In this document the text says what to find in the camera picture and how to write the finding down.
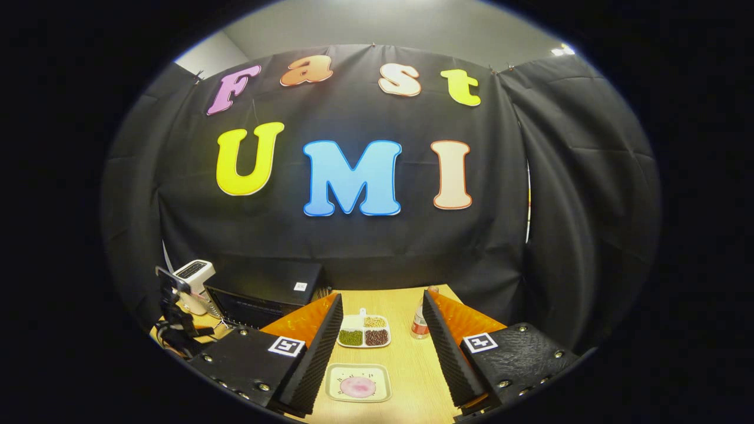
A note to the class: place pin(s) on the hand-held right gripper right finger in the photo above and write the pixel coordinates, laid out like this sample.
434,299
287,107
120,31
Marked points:
449,353

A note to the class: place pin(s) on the ceiling light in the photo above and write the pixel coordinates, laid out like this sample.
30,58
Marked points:
562,50

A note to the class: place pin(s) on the white divided tray of beans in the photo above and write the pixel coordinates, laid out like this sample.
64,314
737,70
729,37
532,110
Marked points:
364,337

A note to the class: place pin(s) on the black electric oven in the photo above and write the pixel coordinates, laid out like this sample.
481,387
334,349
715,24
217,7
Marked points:
259,282

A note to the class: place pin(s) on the clear bottle with red label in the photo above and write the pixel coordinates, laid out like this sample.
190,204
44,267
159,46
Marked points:
419,324

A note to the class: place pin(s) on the white toaster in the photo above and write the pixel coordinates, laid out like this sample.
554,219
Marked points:
197,282

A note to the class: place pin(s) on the pink ham slice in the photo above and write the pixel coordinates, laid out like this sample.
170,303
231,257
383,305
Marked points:
357,387

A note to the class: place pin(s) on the square cream plate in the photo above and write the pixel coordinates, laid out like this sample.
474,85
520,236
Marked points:
336,386

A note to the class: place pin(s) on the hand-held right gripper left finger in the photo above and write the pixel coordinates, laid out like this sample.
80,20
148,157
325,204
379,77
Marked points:
321,353

